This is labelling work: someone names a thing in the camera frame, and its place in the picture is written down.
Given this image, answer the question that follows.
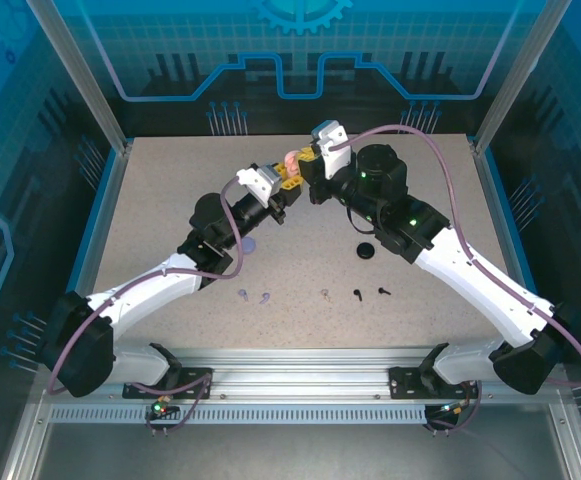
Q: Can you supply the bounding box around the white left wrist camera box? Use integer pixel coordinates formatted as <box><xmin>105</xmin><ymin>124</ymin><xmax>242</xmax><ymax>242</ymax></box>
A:
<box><xmin>236</xmin><ymin>163</ymin><xmax>284</xmax><ymax>200</ymax></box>

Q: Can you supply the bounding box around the small connector with green light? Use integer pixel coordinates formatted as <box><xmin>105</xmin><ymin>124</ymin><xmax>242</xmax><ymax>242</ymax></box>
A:
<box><xmin>148</xmin><ymin>397</ymin><xmax>180</xmax><ymax>422</ymax></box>

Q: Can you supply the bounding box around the aluminium mounting rail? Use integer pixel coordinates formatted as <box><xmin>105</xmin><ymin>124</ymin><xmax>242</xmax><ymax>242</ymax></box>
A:
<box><xmin>37</xmin><ymin>347</ymin><xmax>571</xmax><ymax>404</ymax></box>

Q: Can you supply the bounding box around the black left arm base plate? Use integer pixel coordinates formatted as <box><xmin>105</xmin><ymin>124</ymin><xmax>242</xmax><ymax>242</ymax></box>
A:
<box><xmin>122</xmin><ymin>367</ymin><xmax>215</xmax><ymax>400</ymax></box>

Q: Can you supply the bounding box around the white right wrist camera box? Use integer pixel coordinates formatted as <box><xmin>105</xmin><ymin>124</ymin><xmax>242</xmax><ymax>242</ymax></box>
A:
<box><xmin>310</xmin><ymin>119</ymin><xmax>350</xmax><ymax>182</ymax></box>

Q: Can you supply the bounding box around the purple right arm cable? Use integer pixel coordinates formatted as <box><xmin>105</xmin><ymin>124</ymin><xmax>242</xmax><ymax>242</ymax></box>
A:
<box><xmin>327</xmin><ymin>123</ymin><xmax>581</xmax><ymax>437</ymax></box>

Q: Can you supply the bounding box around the small connector with orange plug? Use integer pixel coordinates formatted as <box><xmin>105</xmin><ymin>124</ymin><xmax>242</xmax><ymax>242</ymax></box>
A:
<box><xmin>437</xmin><ymin>399</ymin><xmax>471</xmax><ymax>419</ymax></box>

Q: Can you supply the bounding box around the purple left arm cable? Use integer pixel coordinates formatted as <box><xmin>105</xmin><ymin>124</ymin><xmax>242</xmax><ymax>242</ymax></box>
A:
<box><xmin>44</xmin><ymin>177</ymin><xmax>254</xmax><ymax>439</ymax></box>

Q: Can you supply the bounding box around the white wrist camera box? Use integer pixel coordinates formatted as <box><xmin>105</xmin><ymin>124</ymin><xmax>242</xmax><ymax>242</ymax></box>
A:
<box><xmin>310</xmin><ymin>119</ymin><xmax>350</xmax><ymax>182</ymax></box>
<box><xmin>236</xmin><ymin>163</ymin><xmax>284</xmax><ymax>200</ymax></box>

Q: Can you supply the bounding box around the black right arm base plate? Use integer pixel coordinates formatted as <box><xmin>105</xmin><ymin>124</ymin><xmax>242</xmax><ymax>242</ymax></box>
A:
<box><xmin>388</xmin><ymin>364</ymin><xmax>477</xmax><ymax>400</ymax></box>

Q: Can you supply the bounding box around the blue and aluminium side rail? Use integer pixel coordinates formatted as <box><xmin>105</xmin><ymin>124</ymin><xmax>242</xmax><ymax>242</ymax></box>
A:
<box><xmin>469</xmin><ymin>139</ymin><xmax>566</xmax><ymax>361</ymax></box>
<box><xmin>54</xmin><ymin>142</ymin><xmax>134</xmax><ymax>364</ymax></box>

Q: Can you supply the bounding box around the aluminium frame post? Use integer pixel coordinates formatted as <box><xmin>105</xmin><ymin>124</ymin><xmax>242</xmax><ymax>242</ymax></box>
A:
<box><xmin>24</xmin><ymin>0</ymin><xmax>134</xmax><ymax>154</ymax></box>
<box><xmin>472</xmin><ymin>0</ymin><xmax>574</xmax><ymax>154</ymax></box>

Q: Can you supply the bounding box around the thin black right wrist wire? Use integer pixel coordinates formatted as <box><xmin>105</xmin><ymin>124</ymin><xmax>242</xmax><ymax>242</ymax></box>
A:
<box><xmin>346</xmin><ymin>207</ymin><xmax>377</xmax><ymax>237</ymax></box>

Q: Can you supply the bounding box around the pink earbud charging case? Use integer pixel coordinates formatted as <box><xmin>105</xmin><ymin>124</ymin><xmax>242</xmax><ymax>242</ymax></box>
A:
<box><xmin>281</xmin><ymin>149</ymin><xmax>303</xmax><ymax>177</ymax></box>

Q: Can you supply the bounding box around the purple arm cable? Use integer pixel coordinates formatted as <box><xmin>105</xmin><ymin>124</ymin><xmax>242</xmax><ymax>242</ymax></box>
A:
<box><xmin>44</xmin><ymin>177</ymin><xmax>254</xmax><ymax>439</ymax></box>
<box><xmin>327</xmin><ymin>123</ymin><xmax>581</xmax><ymax>437</ymax></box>

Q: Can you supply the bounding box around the slotted grey cable duct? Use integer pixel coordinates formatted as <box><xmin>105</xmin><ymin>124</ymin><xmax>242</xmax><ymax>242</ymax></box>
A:
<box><xmin>47</xmin><ymin>404</ymin><xmax>446</xmax><ymax>426</ymax></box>

